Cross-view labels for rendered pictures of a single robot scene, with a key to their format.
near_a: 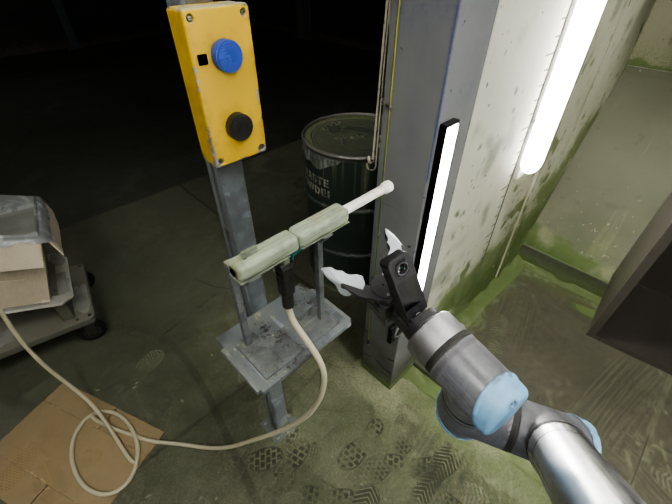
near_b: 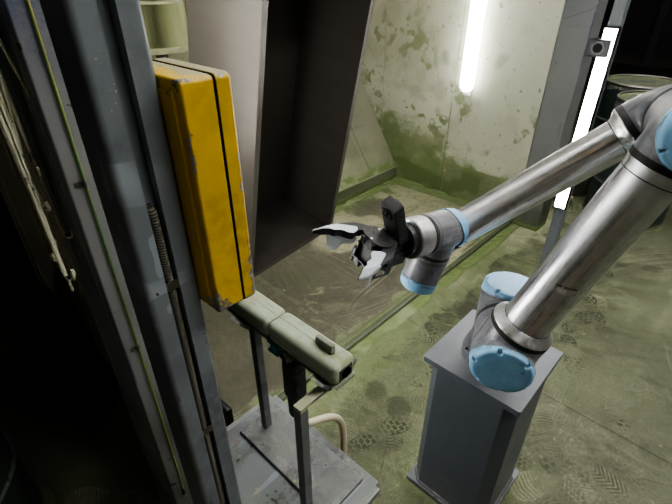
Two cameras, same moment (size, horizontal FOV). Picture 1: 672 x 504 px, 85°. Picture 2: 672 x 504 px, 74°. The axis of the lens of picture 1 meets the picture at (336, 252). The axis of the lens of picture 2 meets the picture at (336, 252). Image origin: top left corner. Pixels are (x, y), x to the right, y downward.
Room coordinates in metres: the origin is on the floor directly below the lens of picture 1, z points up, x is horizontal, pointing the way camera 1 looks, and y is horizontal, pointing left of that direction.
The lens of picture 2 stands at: (0.57, 0.67, 1.63)
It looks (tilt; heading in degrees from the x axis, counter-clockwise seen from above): 32 degrees down; 268
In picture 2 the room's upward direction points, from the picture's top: straight up
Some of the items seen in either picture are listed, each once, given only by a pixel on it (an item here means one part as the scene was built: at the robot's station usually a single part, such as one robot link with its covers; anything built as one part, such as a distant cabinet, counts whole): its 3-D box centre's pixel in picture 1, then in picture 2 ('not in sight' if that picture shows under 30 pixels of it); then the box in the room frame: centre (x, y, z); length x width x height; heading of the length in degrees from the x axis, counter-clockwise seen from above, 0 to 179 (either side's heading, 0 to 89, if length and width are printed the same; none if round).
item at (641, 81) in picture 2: not in sight; (645, 83); (-2.08, -2.99, 0.86); 0.54 x 0.54 x 0.01
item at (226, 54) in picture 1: (227, 55); not in sight; (0.68, 0.18, 1.48); 0.05 x 0.02 x 0.05; 134
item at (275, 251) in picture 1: (323, 248); (250, 334); (0.70, 0.03, 1.05); 0.49 x 0.05 x 0.23; 134
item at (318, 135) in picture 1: (357, 136); not in sight; (1.82, -0.11, 0.86); 0.54 x 0.54 x 0.01
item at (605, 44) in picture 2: not in sight; (600, 47); (-0.64, -1.35, 1.35); 0.09 x 0.07 x 0.07; 134
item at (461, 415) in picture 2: not in sight; (476, 421); (0.04, -0.30, 0.32); 0.31 x 0.31 x 0.64; 44
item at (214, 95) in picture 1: (223, 88); (192, 191); (0.71, 0.21, 1.42); 0.12 x 0.06 x 0.26; 134
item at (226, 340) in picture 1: (284, 331); (282, 472); (0.65, 0.14, 0.78); 0.31 x 0.23 x 0.01; 134
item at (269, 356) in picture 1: (283, 293); (285, 409); (0.64, 0.13, 0.95); 0.26 x 0.15 x 0.32; 134
